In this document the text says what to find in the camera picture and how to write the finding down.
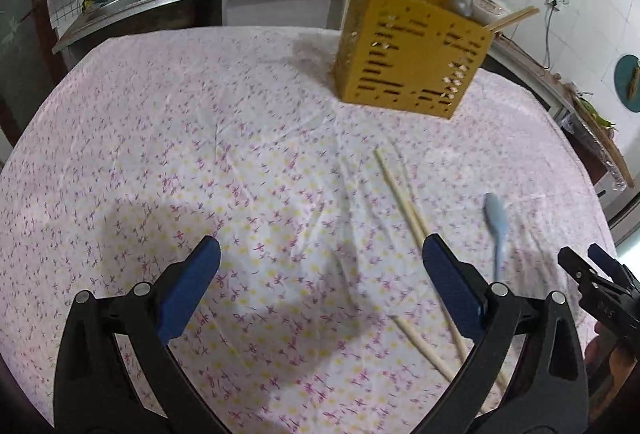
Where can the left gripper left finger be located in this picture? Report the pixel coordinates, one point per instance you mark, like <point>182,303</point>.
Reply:
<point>93,392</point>

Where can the person's right hand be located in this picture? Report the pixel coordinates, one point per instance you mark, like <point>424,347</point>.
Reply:
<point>592,352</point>

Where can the white rice cooker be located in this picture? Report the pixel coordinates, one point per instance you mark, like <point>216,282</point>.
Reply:
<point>486,12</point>

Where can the dark metal spoon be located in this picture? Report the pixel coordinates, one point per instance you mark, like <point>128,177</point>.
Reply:
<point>459,7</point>

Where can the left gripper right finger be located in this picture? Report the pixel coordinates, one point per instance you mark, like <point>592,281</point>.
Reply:
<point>547,392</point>

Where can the floral pink tablecloth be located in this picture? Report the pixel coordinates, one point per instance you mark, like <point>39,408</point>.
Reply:
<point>154,141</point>

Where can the yellow perforated utensil holder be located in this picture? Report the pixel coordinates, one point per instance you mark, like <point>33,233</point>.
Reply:
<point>408,55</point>

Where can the chopstick lower on table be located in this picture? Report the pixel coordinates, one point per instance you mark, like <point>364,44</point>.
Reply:
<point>429,352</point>

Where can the wooden chopstick on table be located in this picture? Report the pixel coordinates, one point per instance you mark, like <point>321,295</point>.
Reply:
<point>415,222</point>
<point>444,289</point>

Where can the steel kitchen sink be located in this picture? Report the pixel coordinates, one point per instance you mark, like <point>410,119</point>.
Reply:
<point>104,15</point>

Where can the long wooden chopstick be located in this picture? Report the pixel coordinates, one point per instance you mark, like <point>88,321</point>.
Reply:
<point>512,18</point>

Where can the light blue plastic spoon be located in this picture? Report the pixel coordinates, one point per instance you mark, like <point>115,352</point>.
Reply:
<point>498,225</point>

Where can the green round cutting board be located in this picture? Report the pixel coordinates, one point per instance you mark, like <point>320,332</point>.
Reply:
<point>626,77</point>

